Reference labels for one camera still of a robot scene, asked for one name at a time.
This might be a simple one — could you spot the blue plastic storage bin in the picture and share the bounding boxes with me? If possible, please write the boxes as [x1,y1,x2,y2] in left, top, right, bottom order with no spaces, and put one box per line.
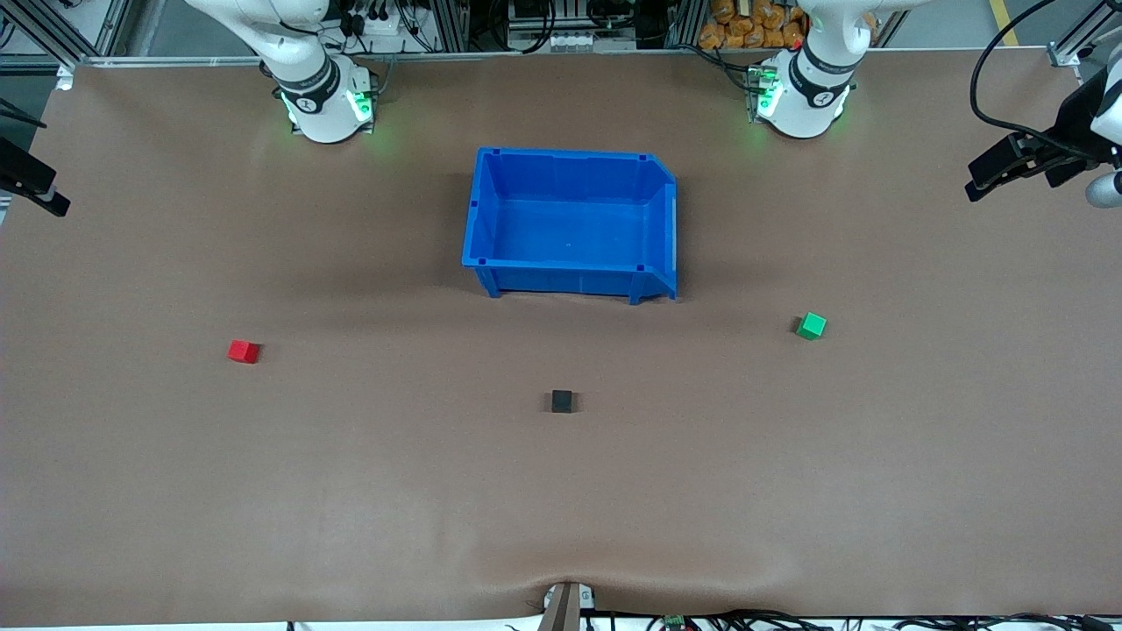
[461,146,679,306]

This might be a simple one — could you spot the aluminium frame strut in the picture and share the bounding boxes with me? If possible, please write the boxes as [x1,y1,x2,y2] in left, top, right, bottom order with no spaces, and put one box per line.
[0,0,132,69]
[1047,0,1122,68]

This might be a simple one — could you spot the orange snack bags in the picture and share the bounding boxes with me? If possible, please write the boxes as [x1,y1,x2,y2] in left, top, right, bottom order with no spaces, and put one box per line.
[699,0,879,50]

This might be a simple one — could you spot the silver table edge rail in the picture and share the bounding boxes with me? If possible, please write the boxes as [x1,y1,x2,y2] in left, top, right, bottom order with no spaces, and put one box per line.
[75,50,794,67]

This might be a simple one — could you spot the black table edge cables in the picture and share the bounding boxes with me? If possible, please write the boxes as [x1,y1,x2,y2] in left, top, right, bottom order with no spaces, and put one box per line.
[605,608,1122,631]

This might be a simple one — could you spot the aluminium frame post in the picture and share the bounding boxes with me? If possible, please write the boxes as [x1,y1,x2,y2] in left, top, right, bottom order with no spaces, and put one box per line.
[664,0,704,50]
[428,0,467,53]

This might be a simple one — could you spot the brown table mat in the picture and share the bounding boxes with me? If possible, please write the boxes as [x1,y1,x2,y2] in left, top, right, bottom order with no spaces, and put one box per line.
[0,53,1122,628]

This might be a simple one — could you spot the white power strip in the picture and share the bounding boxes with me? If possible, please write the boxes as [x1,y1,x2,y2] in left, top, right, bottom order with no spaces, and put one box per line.
[337,9,413,38]

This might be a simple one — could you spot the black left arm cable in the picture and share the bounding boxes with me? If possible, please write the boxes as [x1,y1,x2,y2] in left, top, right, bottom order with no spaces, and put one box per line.
[969,0,1101,160]

